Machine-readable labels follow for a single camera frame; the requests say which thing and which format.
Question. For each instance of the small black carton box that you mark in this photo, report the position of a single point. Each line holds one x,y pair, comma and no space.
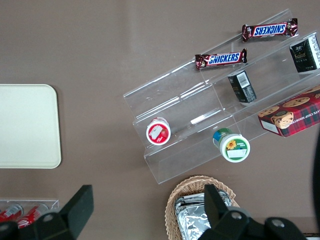
242,86

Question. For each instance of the clear acrylic bottle rack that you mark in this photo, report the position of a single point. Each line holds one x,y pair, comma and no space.
53,203

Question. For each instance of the black carton with white side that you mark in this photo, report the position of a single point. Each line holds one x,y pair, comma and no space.
303,55

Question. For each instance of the Snickers chocolate bar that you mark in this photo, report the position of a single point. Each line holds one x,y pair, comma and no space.
270,30
222,59

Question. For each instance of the green sunflower yogurt cup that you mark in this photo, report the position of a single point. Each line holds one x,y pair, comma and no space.
233,148

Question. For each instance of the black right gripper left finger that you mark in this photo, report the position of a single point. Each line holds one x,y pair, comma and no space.
75,212

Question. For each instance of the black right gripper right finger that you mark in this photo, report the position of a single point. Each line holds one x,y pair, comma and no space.
217,215

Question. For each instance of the light wicker basket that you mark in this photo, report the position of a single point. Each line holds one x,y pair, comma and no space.
172,200

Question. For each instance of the clear acrylic stepped stand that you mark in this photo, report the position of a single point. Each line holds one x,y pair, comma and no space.
195,105

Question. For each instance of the red lid yogurt cup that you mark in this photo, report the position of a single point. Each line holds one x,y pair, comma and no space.
158,133

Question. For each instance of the beige plastic tray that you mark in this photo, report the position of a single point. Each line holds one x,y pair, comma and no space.
27,125

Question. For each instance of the foil wrapped pack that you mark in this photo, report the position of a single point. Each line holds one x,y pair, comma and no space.
191,197
192,220

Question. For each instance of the red tartan cookie box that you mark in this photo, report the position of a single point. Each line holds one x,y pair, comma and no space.
292,117

